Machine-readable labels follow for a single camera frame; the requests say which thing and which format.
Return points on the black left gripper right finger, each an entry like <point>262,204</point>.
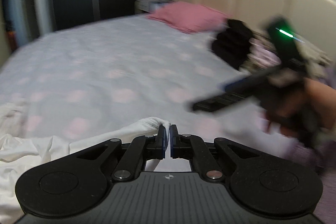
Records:
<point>197,152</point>

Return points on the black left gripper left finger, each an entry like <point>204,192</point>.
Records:
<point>138,152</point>

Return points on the white t-shirt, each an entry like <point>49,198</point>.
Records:
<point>19,155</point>

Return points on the person's right hand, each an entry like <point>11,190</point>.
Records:
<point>320,96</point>

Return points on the black garment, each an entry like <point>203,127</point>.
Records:
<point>232,45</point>

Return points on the grey pink-dotted bed sheet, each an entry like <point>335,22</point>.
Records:
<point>97,78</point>

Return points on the beige padded headboard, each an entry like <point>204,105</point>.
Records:
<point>314,20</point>

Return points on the pink pillow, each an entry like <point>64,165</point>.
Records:
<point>189,18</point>

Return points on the white bedside table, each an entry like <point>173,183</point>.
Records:
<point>148,6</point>

